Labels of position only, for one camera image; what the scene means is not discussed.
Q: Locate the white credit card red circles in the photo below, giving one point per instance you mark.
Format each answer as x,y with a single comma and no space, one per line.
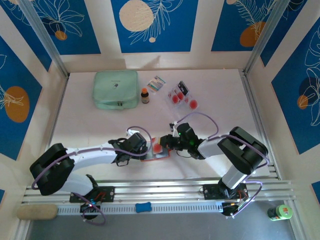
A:
193,103
157,148

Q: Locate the orange felt card holder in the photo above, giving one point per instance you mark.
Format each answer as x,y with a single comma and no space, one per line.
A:
168,155

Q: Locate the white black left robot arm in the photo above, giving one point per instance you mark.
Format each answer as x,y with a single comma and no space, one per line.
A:
95,157

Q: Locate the credit card with black block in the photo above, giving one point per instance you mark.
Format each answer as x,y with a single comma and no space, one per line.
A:
183,88

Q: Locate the clear pack of red discs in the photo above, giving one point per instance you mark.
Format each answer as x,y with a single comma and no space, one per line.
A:
176,98

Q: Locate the brown bottle orange cap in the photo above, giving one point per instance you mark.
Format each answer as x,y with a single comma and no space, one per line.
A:
145,98

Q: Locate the blue white sachet packet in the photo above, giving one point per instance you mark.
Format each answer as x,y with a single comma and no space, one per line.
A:
156,83

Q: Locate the blue bone-shaped object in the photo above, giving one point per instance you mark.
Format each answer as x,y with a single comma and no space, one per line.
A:
143,208

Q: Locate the mint green zip pouch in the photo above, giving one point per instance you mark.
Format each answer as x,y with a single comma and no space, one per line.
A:
112,85

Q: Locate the black electronics module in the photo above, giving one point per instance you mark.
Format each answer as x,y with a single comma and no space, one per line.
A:
228,208
88,206

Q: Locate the beige foam block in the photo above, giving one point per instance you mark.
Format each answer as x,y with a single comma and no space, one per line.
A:
37,212

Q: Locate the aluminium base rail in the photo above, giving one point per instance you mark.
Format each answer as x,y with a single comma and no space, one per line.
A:
160,188

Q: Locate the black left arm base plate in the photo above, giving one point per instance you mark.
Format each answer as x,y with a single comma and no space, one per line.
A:
107,193

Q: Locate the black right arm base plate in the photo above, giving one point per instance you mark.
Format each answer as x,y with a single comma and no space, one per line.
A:
211,191

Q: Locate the aluminium table side rail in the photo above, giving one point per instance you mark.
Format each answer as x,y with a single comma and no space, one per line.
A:
59,105
255,112

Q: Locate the aluminium frame post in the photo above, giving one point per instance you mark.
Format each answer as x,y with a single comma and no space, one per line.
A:
266,35
43,35

